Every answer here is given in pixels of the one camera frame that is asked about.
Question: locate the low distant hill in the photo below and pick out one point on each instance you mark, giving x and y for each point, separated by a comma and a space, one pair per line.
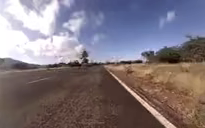
10, 63

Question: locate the dry grass verge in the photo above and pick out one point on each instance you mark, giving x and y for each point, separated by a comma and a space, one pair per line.
180, 78

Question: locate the grey asphalt road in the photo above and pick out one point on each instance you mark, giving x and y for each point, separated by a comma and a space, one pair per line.
76, 96

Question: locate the lone dark tree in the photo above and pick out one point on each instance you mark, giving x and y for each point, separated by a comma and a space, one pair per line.
84, 56

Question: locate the white painted centre line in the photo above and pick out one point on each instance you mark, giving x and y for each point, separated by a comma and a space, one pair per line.
37, 80

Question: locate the white painted edge line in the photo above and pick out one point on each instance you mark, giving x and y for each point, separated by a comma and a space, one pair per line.
140, 100

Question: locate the brown dirt shoulder strip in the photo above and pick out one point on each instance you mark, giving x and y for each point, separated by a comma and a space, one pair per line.
163, 103

